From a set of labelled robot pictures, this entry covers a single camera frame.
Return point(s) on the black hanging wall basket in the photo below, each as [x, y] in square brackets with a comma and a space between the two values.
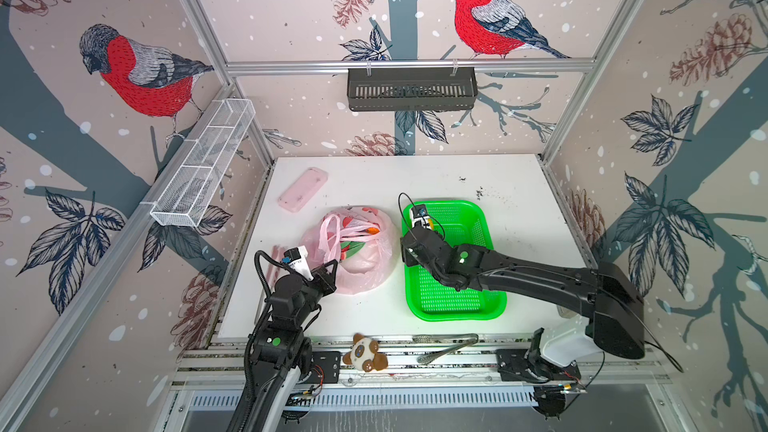
[412, 89]

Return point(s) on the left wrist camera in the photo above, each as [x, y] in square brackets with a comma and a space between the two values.
[296, 260]

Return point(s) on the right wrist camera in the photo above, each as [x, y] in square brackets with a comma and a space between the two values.
[420, 217]

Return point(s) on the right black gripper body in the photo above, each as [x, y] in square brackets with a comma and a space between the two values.
[408, 257]

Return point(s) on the panda plush toy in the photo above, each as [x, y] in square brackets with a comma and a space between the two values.
[365, 355]

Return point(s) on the green plastic basket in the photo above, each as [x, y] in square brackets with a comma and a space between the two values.
[458, 222]

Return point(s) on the pink plastic bag with fruit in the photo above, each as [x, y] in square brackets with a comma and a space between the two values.
[371, 266]

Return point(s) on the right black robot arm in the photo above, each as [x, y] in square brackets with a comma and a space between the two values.
[609, 306]

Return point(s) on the aluminium horizontal frame bar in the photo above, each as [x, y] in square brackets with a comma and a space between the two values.
[524, 65]

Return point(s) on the metal tongs on rail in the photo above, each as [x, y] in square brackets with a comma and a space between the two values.
[455, 343]

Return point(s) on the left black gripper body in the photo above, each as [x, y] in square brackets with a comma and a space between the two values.
[312, 292]

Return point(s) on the pink rectangular lid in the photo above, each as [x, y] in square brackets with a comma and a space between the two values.
[297, 196]

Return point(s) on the white wire mesh shelf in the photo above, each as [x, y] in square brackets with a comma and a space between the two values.
[192, 188]

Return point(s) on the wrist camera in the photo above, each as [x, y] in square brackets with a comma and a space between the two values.
[296, 260]
[420, 217]

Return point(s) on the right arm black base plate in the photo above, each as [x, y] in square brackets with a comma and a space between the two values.
[513, 365]

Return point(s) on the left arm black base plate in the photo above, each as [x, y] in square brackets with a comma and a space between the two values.
[325, 367]

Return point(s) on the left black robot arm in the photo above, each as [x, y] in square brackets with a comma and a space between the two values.
[277, 352]

